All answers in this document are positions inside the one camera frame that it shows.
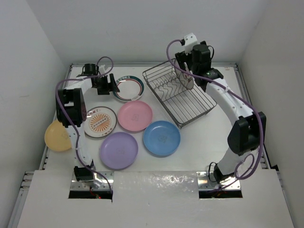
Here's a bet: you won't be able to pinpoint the yellow plastic plate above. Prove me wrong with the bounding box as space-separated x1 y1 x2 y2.
44 120 72 152

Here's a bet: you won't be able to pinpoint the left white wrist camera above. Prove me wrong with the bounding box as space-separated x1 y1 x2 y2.
97 65 106 75

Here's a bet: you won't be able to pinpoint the white plate red characters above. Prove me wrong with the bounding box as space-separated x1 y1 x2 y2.
174 68 194 90

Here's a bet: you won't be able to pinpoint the white plate green rim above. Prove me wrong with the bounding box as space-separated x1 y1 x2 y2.
113 76 144 102

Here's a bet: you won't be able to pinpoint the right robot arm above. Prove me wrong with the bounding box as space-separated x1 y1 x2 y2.
175 38 266 183

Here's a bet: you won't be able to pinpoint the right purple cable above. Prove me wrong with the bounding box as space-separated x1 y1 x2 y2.
165 39 265 192

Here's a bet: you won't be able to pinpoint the metal wire dish rack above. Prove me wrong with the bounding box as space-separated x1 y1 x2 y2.
142 61 217 129

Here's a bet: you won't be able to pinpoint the pink plastic plate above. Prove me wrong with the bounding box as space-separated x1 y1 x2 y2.
117 100 153 132

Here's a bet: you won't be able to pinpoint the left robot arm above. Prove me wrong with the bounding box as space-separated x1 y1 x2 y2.
55 63 119 190

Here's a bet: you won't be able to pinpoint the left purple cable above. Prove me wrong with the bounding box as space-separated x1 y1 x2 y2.
55 56 114 194

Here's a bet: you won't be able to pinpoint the white front cover board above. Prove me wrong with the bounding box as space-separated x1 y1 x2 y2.
18 170 293 228

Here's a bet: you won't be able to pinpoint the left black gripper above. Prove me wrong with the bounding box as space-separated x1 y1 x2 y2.
93 74 119 95

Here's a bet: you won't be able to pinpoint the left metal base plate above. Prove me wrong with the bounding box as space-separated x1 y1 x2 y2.
70 171 114 191

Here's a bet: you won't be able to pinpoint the metal base plate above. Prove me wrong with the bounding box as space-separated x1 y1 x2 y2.
70 171 114 191
197 171 241 191

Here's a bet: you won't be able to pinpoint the blue plastic plate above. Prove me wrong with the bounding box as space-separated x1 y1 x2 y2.
143 121 181 157

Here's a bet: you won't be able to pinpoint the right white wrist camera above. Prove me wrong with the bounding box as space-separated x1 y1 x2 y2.
181 33 198 55

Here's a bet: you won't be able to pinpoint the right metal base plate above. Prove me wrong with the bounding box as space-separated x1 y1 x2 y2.
197 171 241 191

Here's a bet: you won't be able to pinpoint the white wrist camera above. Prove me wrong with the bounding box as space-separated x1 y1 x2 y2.
97 65 106 75
181 33 198 55

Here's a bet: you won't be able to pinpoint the white plate orange sunburst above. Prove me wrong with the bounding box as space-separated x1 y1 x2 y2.
84 106 117 138

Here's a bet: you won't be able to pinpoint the purple cable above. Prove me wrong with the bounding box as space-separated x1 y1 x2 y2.
55 56 114 194
165 39 265 192

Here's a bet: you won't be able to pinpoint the purple plastic plate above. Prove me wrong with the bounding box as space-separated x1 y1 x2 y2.
99 132 138 170

